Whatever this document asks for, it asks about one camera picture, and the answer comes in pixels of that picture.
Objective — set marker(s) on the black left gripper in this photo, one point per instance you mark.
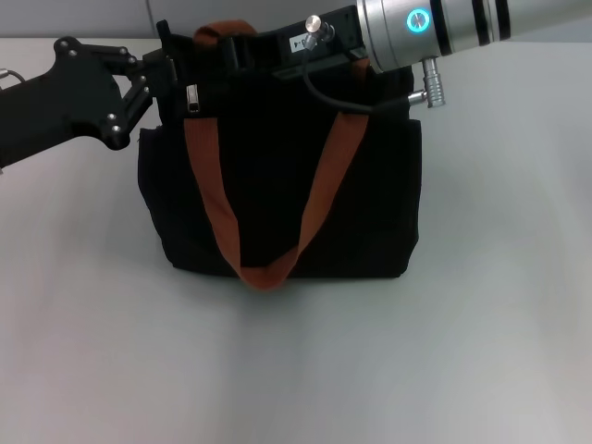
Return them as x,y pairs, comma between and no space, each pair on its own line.
60,106

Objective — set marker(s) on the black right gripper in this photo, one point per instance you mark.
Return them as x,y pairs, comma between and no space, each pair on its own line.
333,44

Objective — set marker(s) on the silver metal zipper pull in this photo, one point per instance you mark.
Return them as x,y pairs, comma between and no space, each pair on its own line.
193,98

